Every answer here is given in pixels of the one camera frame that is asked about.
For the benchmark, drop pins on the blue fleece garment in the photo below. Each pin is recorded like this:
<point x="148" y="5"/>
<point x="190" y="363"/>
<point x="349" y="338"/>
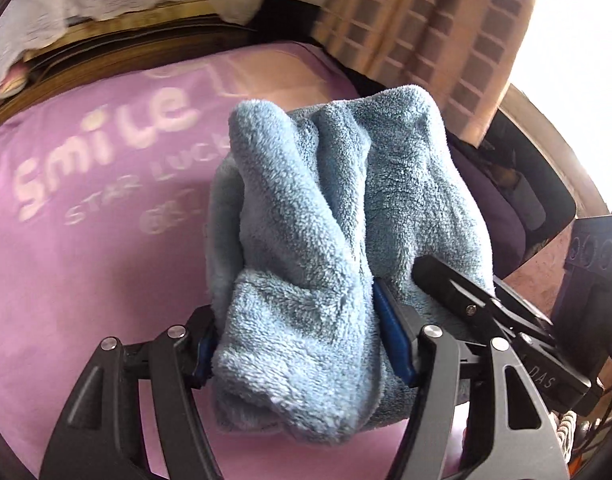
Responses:
<point x="311" y="235"/>

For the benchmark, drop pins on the brown plaid curtain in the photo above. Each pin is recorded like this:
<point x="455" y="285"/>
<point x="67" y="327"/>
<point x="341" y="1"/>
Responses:
<point x="425" y="25"/>

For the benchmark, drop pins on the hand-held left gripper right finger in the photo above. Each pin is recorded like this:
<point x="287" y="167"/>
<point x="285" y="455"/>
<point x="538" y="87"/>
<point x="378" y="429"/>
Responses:
<point x="393" y="340"/>

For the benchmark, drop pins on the black curved object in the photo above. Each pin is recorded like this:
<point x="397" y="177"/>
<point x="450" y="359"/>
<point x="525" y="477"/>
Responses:
<point x="550" y="180"/>

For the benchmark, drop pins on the dark purple cloth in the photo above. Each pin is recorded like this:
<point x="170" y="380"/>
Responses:
<point x="495" y="210"/>

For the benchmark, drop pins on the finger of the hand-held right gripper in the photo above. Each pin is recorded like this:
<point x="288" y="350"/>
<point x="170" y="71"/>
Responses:
<point x="523" y="312"/>
<point x="450" y="290"/>

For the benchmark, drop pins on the pink floral bedding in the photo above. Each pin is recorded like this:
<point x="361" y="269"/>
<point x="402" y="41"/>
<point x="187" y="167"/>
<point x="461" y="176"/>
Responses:
<point x="8" y="82"/>

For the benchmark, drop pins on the purple printed blanket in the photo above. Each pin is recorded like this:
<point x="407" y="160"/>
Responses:
<point x="86" y="260"/>

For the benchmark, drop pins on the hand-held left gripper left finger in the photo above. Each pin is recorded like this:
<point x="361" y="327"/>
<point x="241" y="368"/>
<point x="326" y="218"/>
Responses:
<point x="206" y="355"/>

